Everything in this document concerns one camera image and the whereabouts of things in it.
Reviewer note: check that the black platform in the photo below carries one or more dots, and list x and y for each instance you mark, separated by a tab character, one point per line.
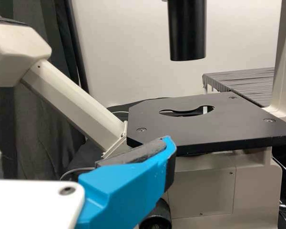
248	83

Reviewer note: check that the cream microscope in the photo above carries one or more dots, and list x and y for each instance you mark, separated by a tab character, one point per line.
205	124

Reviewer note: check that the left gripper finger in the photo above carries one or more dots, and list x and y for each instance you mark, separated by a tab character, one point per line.
124	190

